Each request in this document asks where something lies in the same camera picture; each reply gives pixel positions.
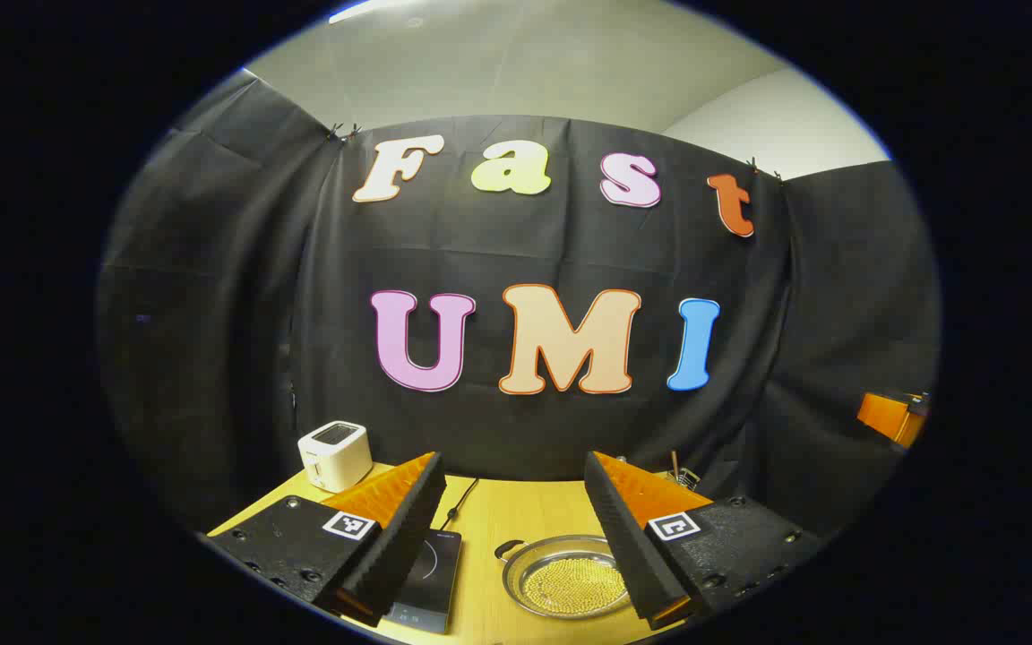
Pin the black induction cooktop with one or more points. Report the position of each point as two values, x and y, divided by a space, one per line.
431 573

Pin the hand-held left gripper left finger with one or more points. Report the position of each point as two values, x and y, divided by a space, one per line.
408 528

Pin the wooden stick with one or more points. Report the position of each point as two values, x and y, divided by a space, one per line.
675 464

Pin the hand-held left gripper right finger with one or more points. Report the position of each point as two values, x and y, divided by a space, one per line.
623 537

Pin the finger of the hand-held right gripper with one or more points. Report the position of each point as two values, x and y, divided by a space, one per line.
883 417

